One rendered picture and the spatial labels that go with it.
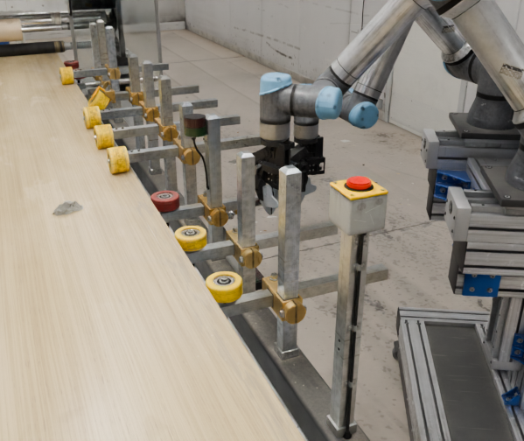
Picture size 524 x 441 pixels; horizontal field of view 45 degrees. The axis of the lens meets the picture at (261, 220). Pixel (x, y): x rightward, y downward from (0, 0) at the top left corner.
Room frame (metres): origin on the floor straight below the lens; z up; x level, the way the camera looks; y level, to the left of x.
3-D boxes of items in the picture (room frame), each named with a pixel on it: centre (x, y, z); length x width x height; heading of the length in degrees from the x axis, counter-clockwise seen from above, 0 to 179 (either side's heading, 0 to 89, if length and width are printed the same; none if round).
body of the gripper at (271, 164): (1.47, -0.04, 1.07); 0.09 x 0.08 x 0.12; 43
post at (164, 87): (2.11, 0.33, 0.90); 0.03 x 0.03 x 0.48; 23
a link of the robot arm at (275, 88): (1.47, -0.04, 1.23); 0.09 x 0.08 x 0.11; 72
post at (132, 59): (2.57, 0.52, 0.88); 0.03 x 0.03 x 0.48; 23
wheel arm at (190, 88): (2.64, 0.45, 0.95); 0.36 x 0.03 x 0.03; 113
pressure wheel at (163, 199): (1.63, 0.27, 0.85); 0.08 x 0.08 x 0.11
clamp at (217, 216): (1.67, 0.15, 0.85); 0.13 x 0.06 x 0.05; 23
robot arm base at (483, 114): (1.90, -0.72, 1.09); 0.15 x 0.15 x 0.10
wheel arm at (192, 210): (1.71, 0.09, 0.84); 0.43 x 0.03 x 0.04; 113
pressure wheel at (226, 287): (1.17, 0.08, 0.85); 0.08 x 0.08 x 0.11
